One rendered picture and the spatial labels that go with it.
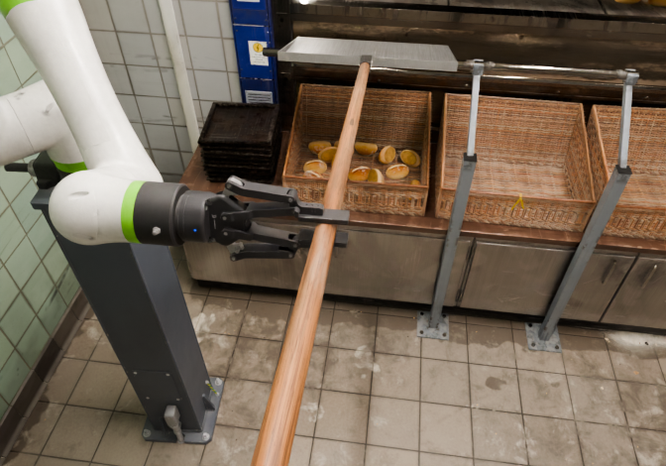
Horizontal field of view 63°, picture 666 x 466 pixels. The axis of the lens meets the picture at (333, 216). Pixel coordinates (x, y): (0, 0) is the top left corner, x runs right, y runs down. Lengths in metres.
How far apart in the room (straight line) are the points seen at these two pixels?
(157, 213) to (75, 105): 0.25
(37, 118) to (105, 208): 0.49
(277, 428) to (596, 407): 2.10
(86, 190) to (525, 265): 1.78
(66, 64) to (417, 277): 1.69
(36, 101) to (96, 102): 0.34
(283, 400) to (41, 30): 0.68
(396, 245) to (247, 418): 0.90
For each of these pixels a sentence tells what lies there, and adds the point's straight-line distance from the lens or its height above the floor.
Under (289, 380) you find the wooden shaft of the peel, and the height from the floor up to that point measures 1.58.
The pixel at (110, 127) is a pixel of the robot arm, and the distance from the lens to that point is 0.94.
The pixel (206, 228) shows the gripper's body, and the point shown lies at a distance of 0.78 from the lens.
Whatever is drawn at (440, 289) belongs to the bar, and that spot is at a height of 0.29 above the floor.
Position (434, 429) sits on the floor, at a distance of 2.27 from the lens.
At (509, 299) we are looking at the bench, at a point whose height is 0.19.
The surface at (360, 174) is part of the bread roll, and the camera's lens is 2.20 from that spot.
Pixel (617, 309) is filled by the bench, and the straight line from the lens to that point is 2.56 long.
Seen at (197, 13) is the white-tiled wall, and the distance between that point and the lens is 2.37.
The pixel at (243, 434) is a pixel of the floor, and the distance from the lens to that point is 2.25.
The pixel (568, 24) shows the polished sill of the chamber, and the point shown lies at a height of 1.16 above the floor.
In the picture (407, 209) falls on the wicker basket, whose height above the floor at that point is 0.61.
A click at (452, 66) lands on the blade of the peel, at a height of 1.23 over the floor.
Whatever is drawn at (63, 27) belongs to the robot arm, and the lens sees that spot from 0.96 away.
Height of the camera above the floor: 2.04
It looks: 44 degrees down
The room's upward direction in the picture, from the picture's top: straight up
